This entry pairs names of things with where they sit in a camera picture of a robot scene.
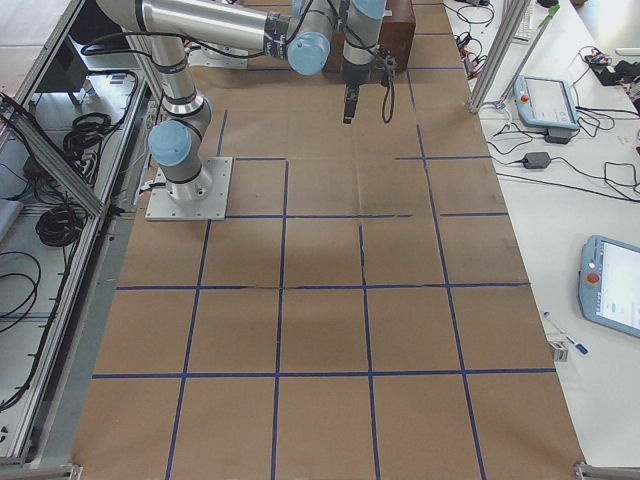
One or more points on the dark wooden drawer cabinet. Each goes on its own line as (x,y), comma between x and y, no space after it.
(396,36)

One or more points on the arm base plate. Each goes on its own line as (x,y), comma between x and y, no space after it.
(204,198)

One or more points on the black power adapter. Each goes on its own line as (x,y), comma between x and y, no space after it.
(536,160)

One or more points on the teach pendant near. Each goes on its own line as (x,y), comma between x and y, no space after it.
(608,286)

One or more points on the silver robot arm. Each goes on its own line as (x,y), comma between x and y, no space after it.
(174,36)

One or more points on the teach pendant far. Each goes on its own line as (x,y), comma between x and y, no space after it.
(544,102)

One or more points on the aluminium frame rail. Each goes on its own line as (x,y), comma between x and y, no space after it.
(68,123)

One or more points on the teach pendant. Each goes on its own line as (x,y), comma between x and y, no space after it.
(608,286)
(544,102)

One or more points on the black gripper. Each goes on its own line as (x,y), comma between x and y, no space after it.
(356,73)

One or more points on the blue white pen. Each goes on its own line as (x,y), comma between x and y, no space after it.
(579,346)

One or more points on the aluminium profile post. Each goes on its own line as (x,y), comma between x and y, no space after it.
(513,14)

